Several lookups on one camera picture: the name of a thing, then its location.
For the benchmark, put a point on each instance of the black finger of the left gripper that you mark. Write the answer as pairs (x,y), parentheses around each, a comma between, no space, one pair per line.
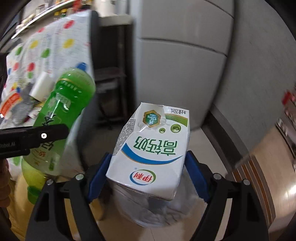
(19,141)

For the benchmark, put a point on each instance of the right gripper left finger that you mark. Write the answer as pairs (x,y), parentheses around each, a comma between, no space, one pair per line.
(63,207)

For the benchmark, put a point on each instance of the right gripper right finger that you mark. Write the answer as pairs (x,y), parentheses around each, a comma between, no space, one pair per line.
(246,219)

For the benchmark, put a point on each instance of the green drink bottle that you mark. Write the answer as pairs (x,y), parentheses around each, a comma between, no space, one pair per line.
(71,94)

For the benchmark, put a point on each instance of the white milk carton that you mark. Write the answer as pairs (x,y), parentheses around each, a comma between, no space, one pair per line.
(150,151)

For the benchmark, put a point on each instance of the grey fluffy cloth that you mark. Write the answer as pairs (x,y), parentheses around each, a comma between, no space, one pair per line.
(20,112)

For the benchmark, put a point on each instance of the orange white paper bowl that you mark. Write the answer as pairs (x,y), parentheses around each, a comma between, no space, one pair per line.
(6,106)

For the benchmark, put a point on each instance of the white kitchen shelf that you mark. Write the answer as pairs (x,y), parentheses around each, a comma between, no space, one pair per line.
(43,14)

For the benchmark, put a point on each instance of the balloon print tablecloth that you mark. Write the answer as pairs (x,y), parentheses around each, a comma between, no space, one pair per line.
(41,60)

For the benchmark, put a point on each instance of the grey refrigerator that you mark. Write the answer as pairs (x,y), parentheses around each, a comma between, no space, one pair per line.
(233,58)

